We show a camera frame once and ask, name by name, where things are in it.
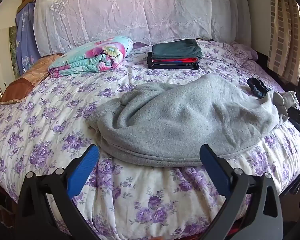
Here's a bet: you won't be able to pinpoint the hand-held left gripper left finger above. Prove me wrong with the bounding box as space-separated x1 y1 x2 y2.
15 144 102 240

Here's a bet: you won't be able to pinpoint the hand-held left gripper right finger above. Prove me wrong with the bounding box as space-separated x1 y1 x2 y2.
199 144 283 240

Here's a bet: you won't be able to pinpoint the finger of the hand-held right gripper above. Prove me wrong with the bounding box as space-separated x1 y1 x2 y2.
287 107 300 130

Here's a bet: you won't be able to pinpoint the grey fleece pants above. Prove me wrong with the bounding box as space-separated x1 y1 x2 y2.
86 73 298 167

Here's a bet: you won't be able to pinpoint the purple floral bedspread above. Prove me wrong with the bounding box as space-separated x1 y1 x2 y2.
0 40 300 240

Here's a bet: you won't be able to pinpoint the lavender pillow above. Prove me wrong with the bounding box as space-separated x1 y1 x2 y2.
224 41 258 67

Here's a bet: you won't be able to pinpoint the beige striped curtain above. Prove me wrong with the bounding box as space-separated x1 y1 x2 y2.
266 0 300 87

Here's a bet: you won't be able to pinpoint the brown pillow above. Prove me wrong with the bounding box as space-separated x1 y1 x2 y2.
0 53 65 105

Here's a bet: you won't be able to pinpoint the folded turquoise floral blanket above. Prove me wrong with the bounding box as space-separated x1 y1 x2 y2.
48 36 133 78

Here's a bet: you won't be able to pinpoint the folded red garment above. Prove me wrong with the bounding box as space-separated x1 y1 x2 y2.
151 57 198 64

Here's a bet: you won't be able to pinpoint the folded dark green garment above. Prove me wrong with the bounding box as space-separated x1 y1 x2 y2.
152 39 203 60

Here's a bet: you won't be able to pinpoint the green patterned board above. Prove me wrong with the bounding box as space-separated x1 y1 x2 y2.
9 26 18 76

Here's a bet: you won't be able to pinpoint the blue printed poster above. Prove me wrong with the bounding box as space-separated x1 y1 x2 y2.
15 1 42 77

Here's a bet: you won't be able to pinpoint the white lace headboard cover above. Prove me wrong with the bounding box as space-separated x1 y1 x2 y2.
34 0 252 57

